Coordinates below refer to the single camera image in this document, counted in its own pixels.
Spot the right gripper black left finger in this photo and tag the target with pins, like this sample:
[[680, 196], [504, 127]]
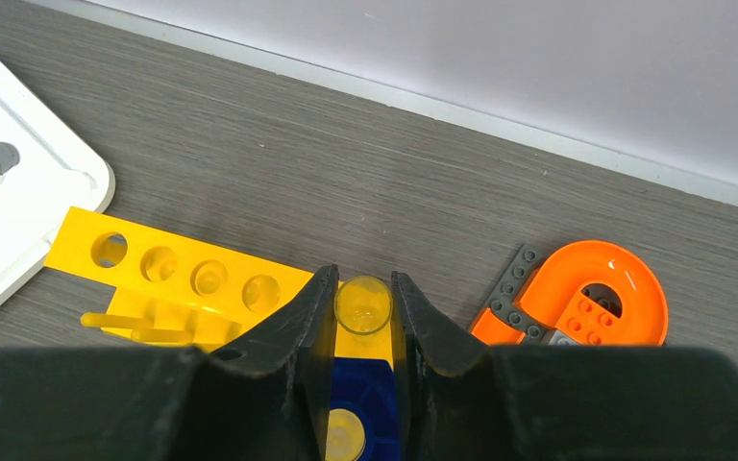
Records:
[[263, 396]]

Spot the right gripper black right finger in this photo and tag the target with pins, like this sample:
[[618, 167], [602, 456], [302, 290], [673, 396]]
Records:
[[459, 399]]

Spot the blue hexagonal nut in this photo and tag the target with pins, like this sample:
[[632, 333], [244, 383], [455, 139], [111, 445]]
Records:
[[363, 418]]

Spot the thin glass rod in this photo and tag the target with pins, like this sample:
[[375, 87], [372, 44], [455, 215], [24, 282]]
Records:
[[363, 305]]

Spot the white plastic lid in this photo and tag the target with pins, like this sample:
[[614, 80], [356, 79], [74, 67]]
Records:
[[45, 169]]

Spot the orange curved block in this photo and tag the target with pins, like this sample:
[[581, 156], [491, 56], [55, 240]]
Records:
[[644, 309]]

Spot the yellow test tube rack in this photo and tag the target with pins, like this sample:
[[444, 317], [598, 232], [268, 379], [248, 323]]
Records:
[[171, 290]]

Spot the grey studded base plate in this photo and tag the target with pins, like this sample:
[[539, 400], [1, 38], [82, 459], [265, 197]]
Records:
[[558, 299]]

